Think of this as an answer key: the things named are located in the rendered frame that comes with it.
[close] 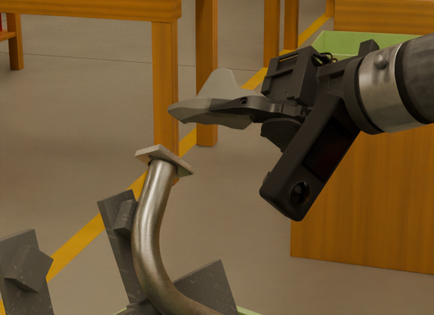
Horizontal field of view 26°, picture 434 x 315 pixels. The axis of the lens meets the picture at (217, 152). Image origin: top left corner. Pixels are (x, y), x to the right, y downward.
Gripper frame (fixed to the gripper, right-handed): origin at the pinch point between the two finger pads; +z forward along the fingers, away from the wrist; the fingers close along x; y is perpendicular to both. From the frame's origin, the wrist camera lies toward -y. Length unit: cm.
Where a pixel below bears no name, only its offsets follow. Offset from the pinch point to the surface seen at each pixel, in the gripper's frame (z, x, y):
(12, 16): 438, -159, 297
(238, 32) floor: 419, -332, 402
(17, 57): 448, -178, 279
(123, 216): 10.5, 1.2, -6.3
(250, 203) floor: 204, -193, 133
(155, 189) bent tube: 7.2, 0.7, -3.3
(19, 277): 6.9, 12.7, -19.2
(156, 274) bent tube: 6.9, -2.4, -11.8
